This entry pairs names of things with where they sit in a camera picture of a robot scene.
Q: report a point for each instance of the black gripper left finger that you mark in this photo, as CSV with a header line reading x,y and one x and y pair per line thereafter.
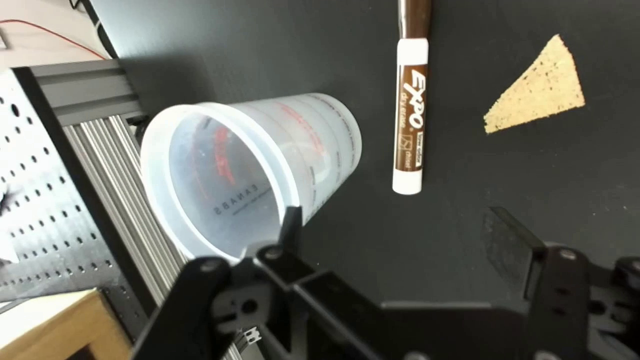
x,y
213,312

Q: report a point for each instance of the large open cardboard box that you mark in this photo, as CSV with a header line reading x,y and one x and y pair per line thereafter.
x,y
61,332

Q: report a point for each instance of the triangular cork piece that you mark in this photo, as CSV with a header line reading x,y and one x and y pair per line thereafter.
x,y
540,91

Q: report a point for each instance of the black perforated breadboard plate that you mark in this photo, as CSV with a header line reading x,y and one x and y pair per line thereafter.
x,y
40,200

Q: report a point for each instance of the brown Expo marker pen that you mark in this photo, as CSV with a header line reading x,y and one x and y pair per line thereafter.
x,y
411,101

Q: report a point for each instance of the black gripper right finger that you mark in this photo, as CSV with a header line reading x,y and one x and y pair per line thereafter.
x,y
572,306

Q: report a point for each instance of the aluminium extrusion rail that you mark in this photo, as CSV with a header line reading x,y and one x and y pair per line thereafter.
x,y
100,152

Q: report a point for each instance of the translucent plastic measuring cup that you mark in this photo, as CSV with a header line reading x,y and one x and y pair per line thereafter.
x,y
266,161

